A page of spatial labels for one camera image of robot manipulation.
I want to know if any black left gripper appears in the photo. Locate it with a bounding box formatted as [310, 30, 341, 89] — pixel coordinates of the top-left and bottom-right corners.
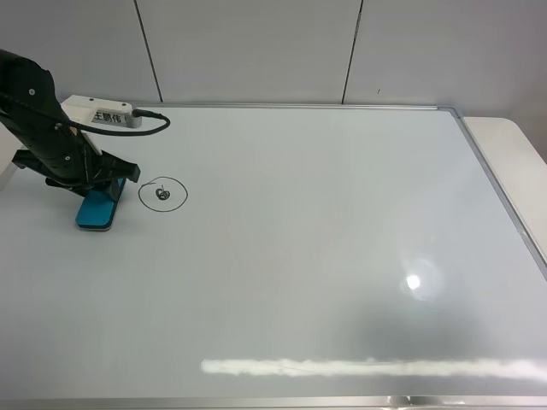
[12, 127, 140, 200]

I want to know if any blue whiteboard eraser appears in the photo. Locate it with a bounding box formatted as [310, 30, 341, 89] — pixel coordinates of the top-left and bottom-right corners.
[75, 179, 126, 231]

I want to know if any black left camera cable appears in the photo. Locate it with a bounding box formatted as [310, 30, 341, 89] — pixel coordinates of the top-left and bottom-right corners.
[0, 91, 171, 138]

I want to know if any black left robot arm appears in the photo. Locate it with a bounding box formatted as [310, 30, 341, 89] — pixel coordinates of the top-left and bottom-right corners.
[1, 50, 140, 198]

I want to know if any black marker circle drawing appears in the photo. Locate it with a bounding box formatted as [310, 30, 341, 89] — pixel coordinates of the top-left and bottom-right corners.
[138, 176, 189, 214]

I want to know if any white aluminium-framed whiteboard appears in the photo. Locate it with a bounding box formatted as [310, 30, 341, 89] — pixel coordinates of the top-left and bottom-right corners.
[1, 106, 546, 409]

